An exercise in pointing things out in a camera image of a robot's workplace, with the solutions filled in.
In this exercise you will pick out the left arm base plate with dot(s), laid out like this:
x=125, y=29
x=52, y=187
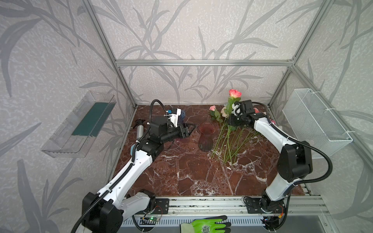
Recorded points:
x=158, y=206

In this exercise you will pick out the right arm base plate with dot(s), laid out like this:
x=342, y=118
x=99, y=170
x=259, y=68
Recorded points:
x=263, y=205

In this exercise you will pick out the blue purple glass vase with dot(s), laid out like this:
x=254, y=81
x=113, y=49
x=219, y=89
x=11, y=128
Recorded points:
x=181, y=117

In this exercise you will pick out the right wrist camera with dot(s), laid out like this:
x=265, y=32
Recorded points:
x=243, y=108

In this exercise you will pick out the clear plastic wall shelf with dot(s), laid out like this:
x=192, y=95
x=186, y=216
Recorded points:
x=78, y=132

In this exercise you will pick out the small pink rose stem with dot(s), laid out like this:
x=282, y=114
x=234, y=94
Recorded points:
x=215, y=114

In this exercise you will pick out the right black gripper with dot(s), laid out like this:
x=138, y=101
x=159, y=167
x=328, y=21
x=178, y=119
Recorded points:
x=231, y=122

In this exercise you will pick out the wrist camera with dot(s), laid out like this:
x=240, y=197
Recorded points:
x=243, y=108
x=173, y=116

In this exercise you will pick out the aluminium cage frame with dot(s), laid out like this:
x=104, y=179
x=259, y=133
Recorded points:
x=291, y=64

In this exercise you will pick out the white wire mesh basket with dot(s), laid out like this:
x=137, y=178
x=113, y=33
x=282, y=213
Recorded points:
x=312, y=121

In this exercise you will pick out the green work glove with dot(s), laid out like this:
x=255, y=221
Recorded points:
x=207, y=225

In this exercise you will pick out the aluminium front rail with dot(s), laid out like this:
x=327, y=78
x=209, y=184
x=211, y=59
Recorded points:
x=234, y=206

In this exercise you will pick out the red glass vase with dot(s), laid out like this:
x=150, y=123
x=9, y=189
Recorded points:
x=207, y=131

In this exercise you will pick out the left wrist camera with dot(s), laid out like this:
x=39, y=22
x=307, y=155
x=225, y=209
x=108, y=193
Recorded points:
x=173, y=116

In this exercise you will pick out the spray bottle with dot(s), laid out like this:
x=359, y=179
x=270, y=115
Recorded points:
x=139, y=126

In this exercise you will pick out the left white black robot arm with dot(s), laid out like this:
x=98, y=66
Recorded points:
x=105, y=211

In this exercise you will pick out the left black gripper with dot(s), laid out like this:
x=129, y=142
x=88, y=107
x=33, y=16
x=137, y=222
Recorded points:
x=184, y=133

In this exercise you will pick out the pink red rose stem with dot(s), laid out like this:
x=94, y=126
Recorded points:
x=234, y=96

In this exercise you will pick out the green circuit board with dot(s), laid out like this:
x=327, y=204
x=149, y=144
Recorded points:
x=150, y=220

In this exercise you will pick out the pink white flower bunch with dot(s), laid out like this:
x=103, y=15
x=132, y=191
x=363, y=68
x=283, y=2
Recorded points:
x=237, y=142

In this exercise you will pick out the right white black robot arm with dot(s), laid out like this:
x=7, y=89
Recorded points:
x=295, y=160

